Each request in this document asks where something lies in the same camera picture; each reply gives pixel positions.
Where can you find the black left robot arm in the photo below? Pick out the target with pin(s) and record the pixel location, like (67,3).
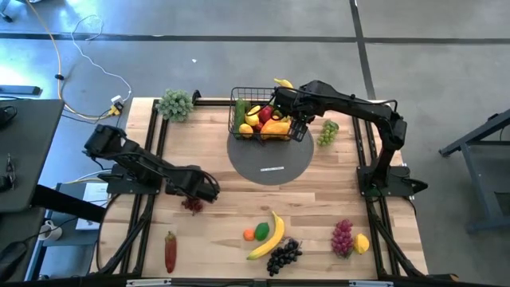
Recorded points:
(135,159)

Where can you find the small yellow banana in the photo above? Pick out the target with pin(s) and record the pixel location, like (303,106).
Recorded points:
(283,83)

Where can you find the white yellow power plug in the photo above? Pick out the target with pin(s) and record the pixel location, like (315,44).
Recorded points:
(116,104)

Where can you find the bright red chili pepper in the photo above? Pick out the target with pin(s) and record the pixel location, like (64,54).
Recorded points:
(259,126)

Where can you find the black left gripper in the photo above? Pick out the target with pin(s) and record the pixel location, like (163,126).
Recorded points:
(197,185)

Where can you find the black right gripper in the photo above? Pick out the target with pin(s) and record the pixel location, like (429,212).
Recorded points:
(295,104)

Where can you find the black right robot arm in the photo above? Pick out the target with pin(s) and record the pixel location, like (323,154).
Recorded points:
(358,107)

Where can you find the potted green succulent plant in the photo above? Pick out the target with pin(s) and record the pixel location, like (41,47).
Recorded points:
(175,104)

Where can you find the large yellow banana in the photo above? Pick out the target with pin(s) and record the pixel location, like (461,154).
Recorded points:
(277,238)

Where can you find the pink purple grapes bunch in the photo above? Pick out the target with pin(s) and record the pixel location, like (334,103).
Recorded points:
(342,239)

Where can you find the dark grey desk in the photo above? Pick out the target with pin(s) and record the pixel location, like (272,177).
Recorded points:
(28,159)

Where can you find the green avocado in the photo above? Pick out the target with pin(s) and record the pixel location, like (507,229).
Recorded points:
(261,231)

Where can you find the black aluminium table frame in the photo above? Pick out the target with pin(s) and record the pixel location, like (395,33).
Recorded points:
(215,103)

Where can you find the black desk beam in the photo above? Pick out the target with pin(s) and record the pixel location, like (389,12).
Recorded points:
(67,203)

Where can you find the small orange tangerine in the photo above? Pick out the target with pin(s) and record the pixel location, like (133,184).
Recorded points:
(249,234)

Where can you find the white paper sheet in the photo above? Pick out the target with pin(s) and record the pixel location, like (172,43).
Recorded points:
(95,193)

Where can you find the green grapes bunch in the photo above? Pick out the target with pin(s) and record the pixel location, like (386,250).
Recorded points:
(327,133)

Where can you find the yellow plastic lemon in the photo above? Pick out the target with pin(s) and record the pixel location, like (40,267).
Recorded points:
(253,117)
(361,243)
(245,130)

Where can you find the long red pepper green stem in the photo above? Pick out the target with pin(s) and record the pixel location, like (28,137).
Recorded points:
(170,253)

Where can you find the white mug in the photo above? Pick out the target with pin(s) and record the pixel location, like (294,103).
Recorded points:
(49,231)

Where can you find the round grey woven placemat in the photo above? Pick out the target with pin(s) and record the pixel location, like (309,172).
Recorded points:
(271,159)

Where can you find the green cucumber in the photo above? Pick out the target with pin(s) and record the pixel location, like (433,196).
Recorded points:
(240,115)

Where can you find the grey metal table frame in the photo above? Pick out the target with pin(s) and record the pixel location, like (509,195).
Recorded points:
(474,175)

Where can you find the black flat bar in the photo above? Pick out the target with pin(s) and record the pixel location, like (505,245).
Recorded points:
(20,90)

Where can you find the dark red grapes bunch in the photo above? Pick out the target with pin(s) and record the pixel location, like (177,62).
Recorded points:
(194,205)

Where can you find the silver aluminium bracket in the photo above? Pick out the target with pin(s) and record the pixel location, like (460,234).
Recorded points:
(370,283)
(148,282)

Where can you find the orange yellow mango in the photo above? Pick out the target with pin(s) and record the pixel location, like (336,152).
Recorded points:
(275,129)

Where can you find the white label strip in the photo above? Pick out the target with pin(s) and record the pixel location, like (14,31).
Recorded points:
(272,169)

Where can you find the black grapes bunch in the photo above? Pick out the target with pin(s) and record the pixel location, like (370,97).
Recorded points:
(283,255)

